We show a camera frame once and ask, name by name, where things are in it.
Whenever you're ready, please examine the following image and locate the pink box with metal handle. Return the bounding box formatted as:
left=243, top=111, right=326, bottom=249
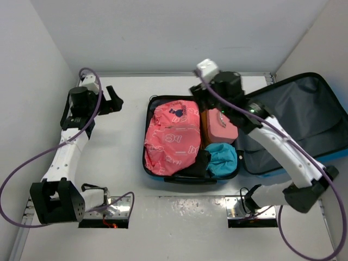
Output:
left=207, top=109, right=238, bottom=144

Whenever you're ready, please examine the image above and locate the brown cloth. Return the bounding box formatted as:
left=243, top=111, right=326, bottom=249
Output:
left=200, top=110, right=211, bottom=149

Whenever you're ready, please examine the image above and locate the coral pink patterned cloth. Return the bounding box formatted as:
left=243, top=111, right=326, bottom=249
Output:
left=144, top=100, right=201, bottom=176

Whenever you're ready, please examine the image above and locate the light blue cloth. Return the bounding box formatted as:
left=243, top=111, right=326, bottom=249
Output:
left=205, top=142, right=238, bottom=178

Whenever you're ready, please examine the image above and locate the blue suitcase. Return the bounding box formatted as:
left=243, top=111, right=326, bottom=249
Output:
left=144, top=72, right=347, bottom=185

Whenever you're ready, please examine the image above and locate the black pouch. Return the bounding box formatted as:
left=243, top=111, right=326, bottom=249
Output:
left=177, top=150, right=211, bottom=178

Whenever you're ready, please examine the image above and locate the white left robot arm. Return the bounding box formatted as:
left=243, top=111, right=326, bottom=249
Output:
left=30, top=85, right=123, bottom=225

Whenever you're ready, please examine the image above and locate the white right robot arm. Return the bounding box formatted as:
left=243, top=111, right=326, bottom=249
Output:
left=190, top=69, right=339, bottom=213

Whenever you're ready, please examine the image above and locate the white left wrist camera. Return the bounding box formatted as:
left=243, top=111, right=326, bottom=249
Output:
left=79, top=74, right=99, bottom=93

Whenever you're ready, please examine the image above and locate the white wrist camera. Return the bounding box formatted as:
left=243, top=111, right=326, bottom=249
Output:
left=196, top=59, right=220, bottom=82
left=79, top=74, right=99, bottom=93

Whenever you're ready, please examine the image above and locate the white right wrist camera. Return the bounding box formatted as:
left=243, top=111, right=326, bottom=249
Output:
left=196, top=59, right=220, bottom=82

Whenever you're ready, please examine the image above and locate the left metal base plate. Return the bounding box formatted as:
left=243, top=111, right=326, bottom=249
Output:
left=84, top=196, right=132, bottom=219

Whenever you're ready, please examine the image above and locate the metal base plate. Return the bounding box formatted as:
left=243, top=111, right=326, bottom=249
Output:
left=84, top=196, right=132, bottom=219
left=225, top=196, right=276, bottom=221

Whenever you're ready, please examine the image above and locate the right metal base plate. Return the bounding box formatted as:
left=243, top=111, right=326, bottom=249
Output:
left=225, top=196, right=276, bottom=221

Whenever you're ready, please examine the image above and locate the aluminium table frame rail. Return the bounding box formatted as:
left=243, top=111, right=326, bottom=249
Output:
left=9, top=197, right=35, bottom=261

